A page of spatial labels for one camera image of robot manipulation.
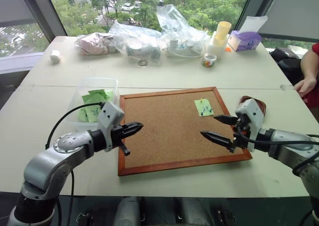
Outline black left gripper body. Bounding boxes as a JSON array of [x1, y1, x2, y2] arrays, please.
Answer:
[[111, 124, 132, 157]]

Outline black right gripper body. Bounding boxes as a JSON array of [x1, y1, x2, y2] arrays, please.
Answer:
[[228, 113, 250, 154]]

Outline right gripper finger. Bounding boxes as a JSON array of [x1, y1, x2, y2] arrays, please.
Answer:
[[199, 130, 235, 148], [213, 114, 238, 126]]

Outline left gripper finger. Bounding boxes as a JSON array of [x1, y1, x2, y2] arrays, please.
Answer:
[[123, 121, 144, 132], [124, 127, 144, 138]]

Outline green note with scribble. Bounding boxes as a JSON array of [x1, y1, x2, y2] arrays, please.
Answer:
[[194, 99, 215, 117]]

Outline green note with writing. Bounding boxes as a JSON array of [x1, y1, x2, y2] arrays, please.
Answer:
[[84, 105, 102, 123]]

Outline wood framed cork board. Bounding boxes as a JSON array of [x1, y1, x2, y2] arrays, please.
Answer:
[[117, 86, 253, 177]]

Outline small glass jar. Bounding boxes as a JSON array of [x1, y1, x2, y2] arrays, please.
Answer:
[[201, 52, 217, 68]]

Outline bystander bare hand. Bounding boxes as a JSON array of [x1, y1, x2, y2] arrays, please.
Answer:
[[294, 77, 318, 99]]

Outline clear plastic container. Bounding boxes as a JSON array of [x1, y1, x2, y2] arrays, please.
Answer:
[[68, 77, 120, 131]]

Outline grey rounded robot part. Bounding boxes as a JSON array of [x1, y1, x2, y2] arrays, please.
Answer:
[[115, 197, 141, 226]]

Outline plastic bag with grey items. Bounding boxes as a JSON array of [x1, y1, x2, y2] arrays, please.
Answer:
[[108, 21, 163, 67]]

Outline purple tissue box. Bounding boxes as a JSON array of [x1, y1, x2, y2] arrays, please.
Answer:
[[227, 14, 269, 52]]

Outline stacked pale yellow cups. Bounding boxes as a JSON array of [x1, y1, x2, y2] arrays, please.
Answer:
[[208, 21, 233, 55]]

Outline plastic bag with power strip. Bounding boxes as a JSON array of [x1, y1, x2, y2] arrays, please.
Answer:
[[156, 4, 212, 59]]

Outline plastic bag with pink items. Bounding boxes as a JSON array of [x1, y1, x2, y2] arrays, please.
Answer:
[[74, 32, 118, 57]]

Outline small white roll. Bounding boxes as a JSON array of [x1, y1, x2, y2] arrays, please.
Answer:
[[49, 49, 62, 64]]

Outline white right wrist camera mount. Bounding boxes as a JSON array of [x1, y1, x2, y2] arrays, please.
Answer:
[[234, 98, 266, 153]]

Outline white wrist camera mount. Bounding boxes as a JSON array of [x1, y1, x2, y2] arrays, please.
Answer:
[[234, 98, 266, 153], [96, 101, 126, 153]]

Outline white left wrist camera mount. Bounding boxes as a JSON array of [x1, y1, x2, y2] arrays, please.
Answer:
[[96, 101, 126, 153]]

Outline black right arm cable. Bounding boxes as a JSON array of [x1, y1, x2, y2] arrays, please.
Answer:
[[236, 125, 319, 177]]

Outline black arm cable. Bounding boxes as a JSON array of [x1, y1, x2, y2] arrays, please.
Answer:
[[236, 125, 319, 177], [45, 102, 108, 226]]

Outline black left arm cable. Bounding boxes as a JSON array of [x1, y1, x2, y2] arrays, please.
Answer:
[[45, 102, 108, 226]]

